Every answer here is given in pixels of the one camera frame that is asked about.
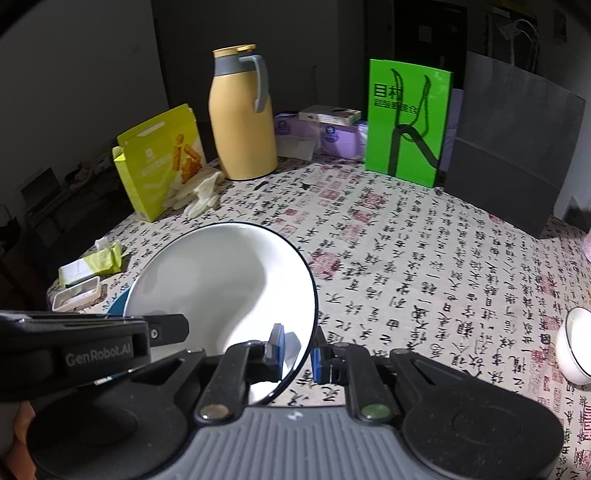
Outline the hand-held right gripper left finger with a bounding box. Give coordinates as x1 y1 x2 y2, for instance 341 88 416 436
129 324 285 426

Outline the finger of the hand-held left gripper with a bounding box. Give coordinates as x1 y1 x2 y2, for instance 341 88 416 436
148 313 190 348

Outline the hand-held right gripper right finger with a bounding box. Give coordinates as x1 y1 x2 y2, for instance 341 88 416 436
312 326 467 424

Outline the blue plate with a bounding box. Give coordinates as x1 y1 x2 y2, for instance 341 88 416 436
107 285 133 320

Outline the black-rimmed white shallow plate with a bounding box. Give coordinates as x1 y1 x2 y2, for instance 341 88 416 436
124 222 318 407

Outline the black-rimmed white deep bowl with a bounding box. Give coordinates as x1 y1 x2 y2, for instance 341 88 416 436
555 307 591 385

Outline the small white tray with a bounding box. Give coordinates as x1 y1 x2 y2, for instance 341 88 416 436
52 276 101 313

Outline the green snack wrapper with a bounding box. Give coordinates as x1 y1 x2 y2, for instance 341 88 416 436
58 241 123 288

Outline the calligraphy print tablecloth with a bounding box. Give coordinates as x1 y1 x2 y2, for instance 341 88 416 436
46 156 591 480

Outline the cream rubber glove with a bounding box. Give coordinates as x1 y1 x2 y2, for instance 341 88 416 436
161 167 219 209
185 182 225 218

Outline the yellow-green snack box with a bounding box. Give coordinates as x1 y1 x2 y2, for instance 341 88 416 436
113 104 207 223

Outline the yellow thermos jug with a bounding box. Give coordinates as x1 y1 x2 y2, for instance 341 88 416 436
208 45 279 181

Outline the flat white box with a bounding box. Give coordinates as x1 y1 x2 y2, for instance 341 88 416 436
298 105 363 127

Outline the green box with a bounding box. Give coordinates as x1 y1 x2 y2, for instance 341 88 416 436
365 58 454 188

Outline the black paper bag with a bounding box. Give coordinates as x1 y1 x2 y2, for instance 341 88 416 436
443 18 586 240

